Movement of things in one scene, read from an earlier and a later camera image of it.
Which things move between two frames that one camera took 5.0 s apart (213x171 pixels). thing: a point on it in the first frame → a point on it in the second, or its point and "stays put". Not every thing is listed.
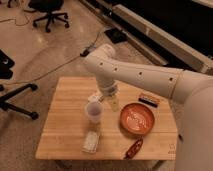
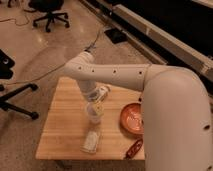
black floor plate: x=116 y=35 stays put
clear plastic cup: x=94 y=111 stays put
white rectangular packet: x=91 y=142 stays put
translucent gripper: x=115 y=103 → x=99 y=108
